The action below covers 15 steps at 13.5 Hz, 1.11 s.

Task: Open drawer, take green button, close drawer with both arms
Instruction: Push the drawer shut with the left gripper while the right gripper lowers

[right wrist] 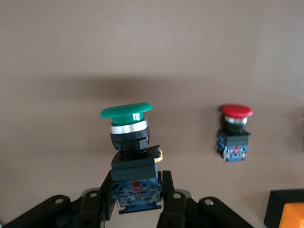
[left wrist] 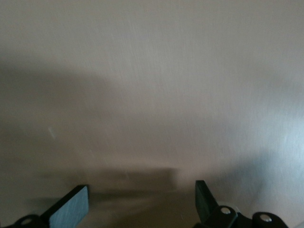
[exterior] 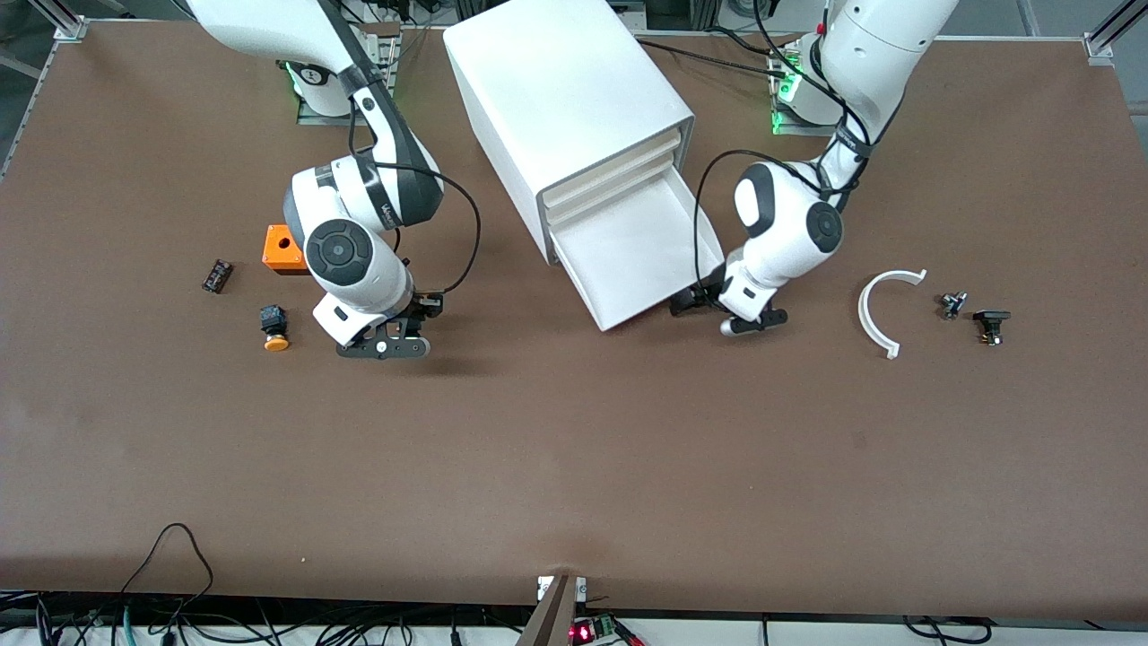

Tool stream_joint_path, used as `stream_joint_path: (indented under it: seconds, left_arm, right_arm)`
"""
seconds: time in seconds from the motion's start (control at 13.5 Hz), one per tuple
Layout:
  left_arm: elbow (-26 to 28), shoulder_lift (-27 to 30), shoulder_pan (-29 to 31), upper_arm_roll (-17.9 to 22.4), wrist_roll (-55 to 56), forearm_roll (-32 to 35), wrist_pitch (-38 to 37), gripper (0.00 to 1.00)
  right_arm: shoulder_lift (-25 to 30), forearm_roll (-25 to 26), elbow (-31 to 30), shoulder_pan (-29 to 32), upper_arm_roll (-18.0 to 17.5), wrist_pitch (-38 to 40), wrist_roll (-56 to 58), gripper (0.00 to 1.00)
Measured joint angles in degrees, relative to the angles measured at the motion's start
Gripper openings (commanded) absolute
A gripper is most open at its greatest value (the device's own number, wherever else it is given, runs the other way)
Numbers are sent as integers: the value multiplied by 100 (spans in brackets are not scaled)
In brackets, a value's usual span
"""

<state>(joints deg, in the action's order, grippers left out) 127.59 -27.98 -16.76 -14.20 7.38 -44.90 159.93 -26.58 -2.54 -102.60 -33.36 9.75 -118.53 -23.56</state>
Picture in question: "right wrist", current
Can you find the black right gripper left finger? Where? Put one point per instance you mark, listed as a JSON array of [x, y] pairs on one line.
[[95, 206]]

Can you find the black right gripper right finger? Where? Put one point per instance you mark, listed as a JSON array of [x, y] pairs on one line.
[[174, 204]]

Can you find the green mushroom push button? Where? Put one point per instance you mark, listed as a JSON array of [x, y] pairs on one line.
[[133, 152]]

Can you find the red mushroom push button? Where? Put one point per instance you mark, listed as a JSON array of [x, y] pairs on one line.
[[234, 135]]

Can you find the black box with orange top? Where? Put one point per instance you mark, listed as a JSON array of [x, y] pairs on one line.
[[285, 209]]

